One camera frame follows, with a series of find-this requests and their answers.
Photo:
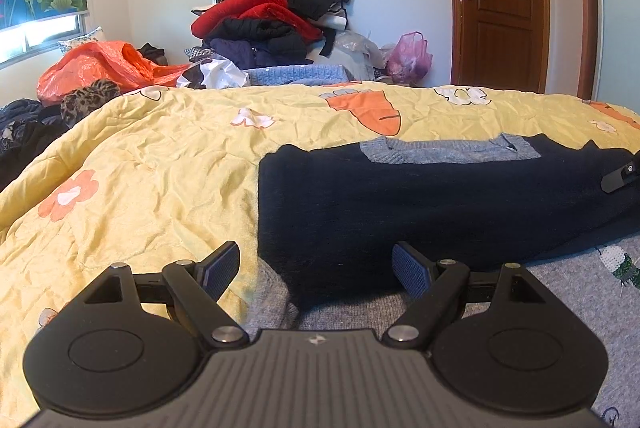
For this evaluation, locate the brown wooden door frame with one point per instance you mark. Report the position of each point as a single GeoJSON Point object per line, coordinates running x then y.
{"type": "Point", "coordinates": [585, 2]}

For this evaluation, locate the window frame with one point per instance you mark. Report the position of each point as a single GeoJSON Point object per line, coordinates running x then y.
{"type": "Point", "coordinates": [35, 37]}

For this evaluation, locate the red garment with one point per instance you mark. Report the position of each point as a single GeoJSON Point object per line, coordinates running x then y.
{"type": "Point", "coordinates": [250, 5]}

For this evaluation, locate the grey and navy sweater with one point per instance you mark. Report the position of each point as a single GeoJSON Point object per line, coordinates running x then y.
{"type": "Point", "coordinates": [400, 218]}

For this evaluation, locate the patterned pillow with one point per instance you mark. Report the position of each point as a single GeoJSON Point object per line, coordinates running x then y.
{"type": "Point", "coordinates": [82, 40]}

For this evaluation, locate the clear plastic bag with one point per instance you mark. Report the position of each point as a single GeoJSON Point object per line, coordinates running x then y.
{"type": "Point", "coordinates": [355, 52]}

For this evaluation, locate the pile of dark clothes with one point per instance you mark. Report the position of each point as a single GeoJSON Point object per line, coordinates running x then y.
{"type": "Point", "coordinates": [20, 132]}

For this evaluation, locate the orange plastic bag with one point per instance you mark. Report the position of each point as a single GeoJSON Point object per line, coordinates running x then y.
{"type": "Point", "coordinates": [107, 62]}

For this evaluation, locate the leopard print cloth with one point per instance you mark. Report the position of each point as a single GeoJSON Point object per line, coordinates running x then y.
{"type": "Point", "coordinates": [87, 100]}

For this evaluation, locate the light blue knitted cloth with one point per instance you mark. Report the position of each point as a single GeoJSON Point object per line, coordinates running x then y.
{"type": "Point", "coordinates": [300, 73]}

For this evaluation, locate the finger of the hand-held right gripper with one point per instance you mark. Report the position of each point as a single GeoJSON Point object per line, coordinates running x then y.
{"type": "Point", "coordinates": [622, 175]}

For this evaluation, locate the pink plastic bag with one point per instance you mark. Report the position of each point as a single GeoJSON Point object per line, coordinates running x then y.
{"type": "Point", "coordinates": [410, 57]}

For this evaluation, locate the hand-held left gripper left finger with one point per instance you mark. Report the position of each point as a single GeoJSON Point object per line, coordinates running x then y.
{"type": "Point", "coordinates": [222, 270]}

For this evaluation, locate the yellow printed blanket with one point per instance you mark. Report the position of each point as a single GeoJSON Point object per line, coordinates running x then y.
{"type": "Point", "coordinates": [150, 178]}

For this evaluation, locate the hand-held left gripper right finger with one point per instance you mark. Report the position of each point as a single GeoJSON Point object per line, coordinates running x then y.
{"type": "Point", "coordinates": [410, 270]}

